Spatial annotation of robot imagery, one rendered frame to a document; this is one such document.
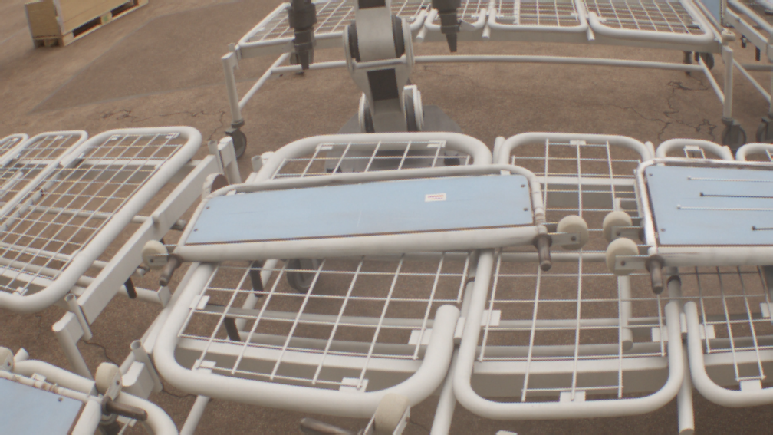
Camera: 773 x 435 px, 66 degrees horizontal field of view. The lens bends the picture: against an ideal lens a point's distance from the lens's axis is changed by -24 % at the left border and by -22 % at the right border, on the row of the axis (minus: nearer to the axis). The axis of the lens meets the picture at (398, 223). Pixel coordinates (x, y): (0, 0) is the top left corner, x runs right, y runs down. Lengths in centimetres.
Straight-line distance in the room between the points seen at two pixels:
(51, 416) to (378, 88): 157
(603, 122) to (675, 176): 154
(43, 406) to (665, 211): 119
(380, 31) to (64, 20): 512
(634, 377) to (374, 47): 132
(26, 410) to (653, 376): 109
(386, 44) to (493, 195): 80
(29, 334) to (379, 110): 146
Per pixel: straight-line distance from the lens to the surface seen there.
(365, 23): 215
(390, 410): 94
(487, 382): 121
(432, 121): 265
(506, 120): 303
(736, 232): 133
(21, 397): 127
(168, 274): 145
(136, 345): 139
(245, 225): 152
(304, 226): 146
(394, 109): 234
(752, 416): 177
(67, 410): 120
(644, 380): 122
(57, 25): 696
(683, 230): 131
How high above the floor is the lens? 128
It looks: 32 degrees down
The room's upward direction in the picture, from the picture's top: 8 degrees counter-clockwise
